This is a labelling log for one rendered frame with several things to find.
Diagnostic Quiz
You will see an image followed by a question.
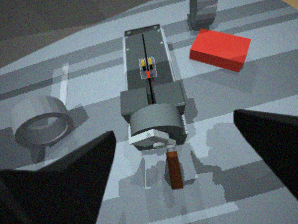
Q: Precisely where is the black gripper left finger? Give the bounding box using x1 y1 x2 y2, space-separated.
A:
0 131 116 224

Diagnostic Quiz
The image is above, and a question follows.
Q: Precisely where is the grey cylinder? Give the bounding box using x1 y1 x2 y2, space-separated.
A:
190 0 218 27
9 95 73 149

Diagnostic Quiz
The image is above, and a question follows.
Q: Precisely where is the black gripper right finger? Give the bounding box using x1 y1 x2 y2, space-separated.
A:
233 109 298 201

